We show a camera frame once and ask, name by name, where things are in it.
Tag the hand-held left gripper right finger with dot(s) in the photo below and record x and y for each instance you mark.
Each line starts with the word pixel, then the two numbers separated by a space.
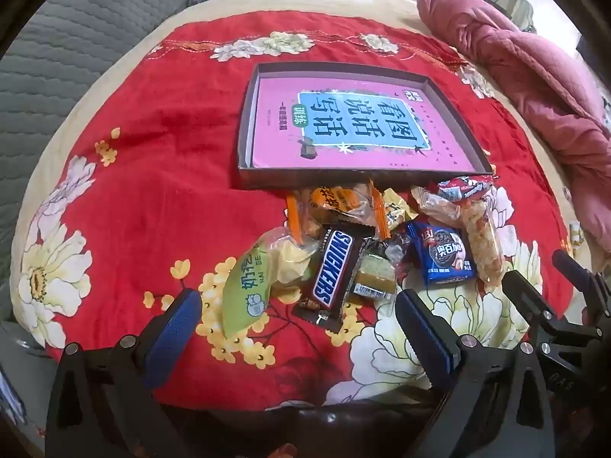
pixel 425 338

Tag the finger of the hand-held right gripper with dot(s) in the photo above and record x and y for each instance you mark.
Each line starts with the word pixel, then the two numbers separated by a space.
pixel 525 296
pixel 575 269

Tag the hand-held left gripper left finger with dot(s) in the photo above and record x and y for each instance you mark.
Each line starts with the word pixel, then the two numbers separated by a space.
pixel 174 338

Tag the clear-wrapped golden pastry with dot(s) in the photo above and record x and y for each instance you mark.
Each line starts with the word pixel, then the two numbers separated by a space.
pixel 484 243

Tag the clear green cake packet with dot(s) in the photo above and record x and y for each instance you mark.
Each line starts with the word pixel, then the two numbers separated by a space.
pixel 374 274

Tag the blue cookie packet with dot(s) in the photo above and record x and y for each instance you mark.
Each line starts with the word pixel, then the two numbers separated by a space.
pixel 441 253

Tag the green milk candy packet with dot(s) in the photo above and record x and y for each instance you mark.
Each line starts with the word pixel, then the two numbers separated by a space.
pixel 248 291

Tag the brown chocolate bar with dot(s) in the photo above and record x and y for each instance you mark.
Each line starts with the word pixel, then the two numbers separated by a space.
pixel 334 267

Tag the red and white snack packet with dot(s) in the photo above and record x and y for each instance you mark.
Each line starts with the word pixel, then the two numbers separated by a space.
pixel 460 188

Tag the clear pastry packet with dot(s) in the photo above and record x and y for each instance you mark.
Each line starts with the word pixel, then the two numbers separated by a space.
pixel 434 205

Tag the yellow candy packet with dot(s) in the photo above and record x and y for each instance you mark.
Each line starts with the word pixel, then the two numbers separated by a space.
pixel 396 210

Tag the orange-edged clear snack packet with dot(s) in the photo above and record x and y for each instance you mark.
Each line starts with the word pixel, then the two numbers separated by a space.
pixel 334 200

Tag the grey cardboard box tray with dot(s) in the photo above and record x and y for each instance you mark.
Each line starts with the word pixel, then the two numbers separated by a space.
pixel 296 181

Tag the red floral blanket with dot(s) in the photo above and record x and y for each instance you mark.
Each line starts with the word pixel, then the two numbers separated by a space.
pixel 157 191

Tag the pink quilt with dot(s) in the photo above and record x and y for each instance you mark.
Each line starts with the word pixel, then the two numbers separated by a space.
pixel 525 71

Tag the grey quilted cushion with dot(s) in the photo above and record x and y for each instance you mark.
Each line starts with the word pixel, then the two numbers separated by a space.
pixel 71 47

